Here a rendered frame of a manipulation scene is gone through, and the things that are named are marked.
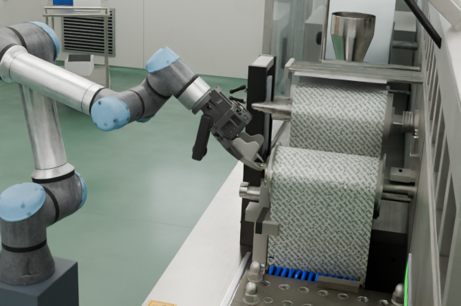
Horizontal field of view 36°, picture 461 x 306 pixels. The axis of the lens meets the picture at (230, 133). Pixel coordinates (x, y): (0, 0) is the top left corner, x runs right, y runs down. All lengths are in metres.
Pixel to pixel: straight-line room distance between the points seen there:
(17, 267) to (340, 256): 0.82
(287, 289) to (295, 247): 0.11
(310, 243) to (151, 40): 6.09
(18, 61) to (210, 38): 5.77
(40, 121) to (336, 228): 0.82
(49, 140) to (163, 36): 5.71
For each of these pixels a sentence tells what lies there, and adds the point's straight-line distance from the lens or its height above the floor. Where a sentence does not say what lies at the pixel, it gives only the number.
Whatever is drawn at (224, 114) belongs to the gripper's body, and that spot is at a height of 1.39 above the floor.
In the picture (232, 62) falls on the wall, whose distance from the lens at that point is 7.46.
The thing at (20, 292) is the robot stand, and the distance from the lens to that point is 1.93.
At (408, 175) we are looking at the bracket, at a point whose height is 1.29.
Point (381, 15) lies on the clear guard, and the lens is 2.59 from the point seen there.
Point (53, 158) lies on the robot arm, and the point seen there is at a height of 1.19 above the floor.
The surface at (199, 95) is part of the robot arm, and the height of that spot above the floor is 1.43.
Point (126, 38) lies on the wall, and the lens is 7.77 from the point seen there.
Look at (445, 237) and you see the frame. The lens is 0.94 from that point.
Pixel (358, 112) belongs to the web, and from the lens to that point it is 1.84.
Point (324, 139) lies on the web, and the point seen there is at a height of 1.29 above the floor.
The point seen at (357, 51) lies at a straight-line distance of 2.31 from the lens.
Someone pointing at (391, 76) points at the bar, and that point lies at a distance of 1.88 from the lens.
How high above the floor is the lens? 1.88
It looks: 18 degrees down
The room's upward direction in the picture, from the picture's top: 2 degrees clockwise
